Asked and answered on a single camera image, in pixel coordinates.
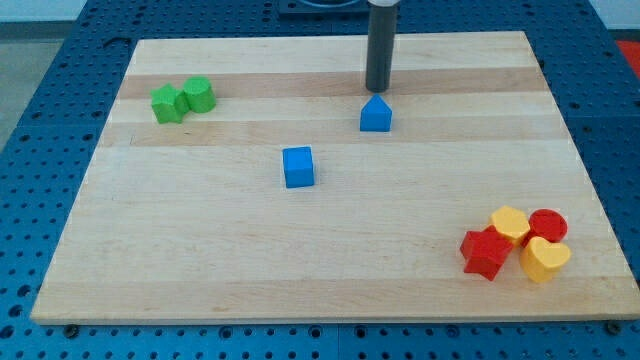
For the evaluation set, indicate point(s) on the light wooden board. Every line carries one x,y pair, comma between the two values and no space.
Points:
191,223

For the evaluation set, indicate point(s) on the red cylinder block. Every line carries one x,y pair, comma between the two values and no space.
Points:
548,224

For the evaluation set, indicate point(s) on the red star block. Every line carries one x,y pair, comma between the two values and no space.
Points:
485,252

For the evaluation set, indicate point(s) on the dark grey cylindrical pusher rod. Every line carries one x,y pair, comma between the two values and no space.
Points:
382,28

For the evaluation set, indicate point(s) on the yellow hexagon block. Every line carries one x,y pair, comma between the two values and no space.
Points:
511,223

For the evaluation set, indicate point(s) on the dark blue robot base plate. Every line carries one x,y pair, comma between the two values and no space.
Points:
299,8

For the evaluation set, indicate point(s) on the blue triangle block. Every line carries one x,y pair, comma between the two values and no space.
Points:
376,115

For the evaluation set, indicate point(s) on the green star block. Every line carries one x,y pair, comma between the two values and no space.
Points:
169,104

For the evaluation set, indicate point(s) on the blue cube block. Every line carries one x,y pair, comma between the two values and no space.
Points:
298,167

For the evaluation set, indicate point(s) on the green cylinder block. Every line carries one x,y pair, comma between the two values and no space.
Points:
199,94

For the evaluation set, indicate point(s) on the yellow heart block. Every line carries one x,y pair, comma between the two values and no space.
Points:
541,259

